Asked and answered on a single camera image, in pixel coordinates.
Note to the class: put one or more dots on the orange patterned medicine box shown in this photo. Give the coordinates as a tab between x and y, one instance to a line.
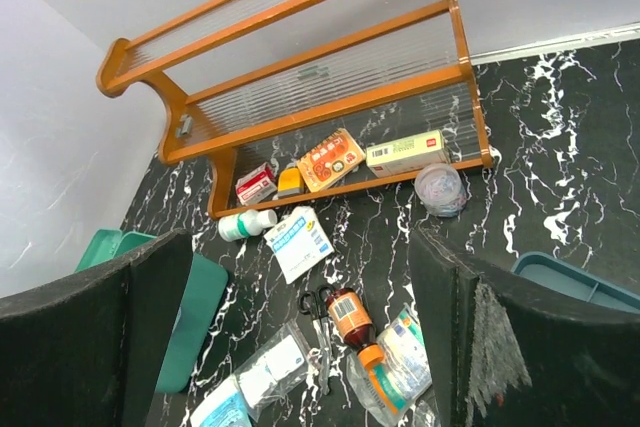
330	160

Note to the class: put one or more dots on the blue white mask packet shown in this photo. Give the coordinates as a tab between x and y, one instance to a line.
224	407

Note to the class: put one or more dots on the clear round plastic jar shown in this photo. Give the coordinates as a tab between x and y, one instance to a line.
440	190

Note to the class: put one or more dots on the red white medicine box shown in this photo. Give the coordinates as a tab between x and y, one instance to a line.
256	186

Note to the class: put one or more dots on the black handled scissors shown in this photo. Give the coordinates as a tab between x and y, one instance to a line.
312	303

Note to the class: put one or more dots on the blue divided tray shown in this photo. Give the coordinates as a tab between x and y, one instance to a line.
570	281

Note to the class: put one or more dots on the green medicine kit box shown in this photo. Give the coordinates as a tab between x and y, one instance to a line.
203	294

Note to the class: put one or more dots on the yellow grey small box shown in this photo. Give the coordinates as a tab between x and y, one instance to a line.
290	183

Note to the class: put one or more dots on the bagged white gauze pads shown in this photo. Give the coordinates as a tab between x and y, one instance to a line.
276	367

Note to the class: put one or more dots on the brown orange-capped syrup bottle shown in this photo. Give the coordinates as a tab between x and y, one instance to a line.
355	326

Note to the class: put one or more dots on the orange wooden shelf rack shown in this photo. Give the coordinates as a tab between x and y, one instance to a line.
245	82

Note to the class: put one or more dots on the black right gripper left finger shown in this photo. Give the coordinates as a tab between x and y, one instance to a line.
87	349

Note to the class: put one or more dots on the cream long medicine box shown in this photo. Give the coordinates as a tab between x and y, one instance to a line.
407	154

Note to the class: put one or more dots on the white blue sachet packet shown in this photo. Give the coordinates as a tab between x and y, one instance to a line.
298	242

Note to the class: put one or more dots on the white green medicine bottle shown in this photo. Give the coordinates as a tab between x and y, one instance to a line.
246	224

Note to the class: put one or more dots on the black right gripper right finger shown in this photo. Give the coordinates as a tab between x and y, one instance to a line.
505	351

